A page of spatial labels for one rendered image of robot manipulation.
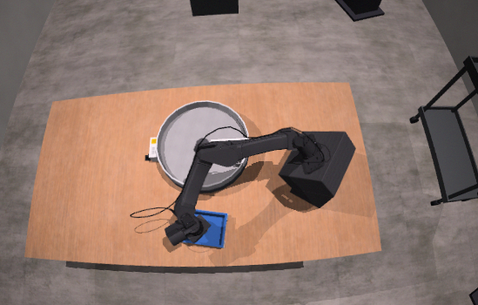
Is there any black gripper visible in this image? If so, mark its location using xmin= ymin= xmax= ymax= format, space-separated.
xmin=187 ymin=214 xmax=211 ymax=243

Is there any blue tray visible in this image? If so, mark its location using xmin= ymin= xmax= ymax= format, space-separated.
xmin=182 ymin=209 xmax=227 ymax=247

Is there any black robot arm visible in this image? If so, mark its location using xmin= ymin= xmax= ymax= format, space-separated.
xmin=165 ymin=128 xmax=324 ymax=246

